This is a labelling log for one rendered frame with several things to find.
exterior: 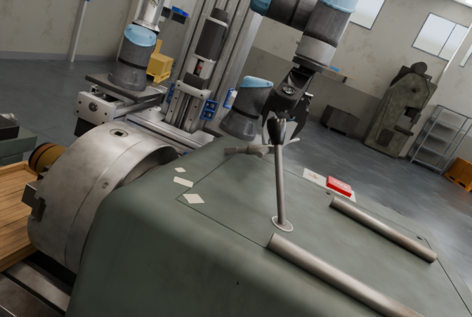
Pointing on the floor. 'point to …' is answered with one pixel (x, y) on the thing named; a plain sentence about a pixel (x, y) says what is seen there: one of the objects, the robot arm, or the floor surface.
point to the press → (422, 87)
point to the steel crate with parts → (339, 120)
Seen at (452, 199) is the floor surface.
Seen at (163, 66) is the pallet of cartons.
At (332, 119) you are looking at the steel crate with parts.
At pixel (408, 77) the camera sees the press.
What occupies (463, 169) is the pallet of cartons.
